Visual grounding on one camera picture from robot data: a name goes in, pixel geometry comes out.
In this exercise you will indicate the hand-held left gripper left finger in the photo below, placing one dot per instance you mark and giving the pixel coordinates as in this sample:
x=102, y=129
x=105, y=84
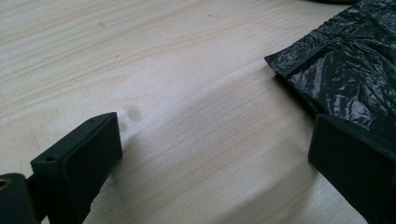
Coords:
x=77, y=161

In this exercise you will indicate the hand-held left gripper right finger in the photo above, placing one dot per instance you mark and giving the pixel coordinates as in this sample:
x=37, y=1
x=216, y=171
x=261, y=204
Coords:
x=351, y=161

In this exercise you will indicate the black plastic garbage bag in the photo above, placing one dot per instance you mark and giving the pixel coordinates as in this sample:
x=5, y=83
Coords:
x=348, y=62

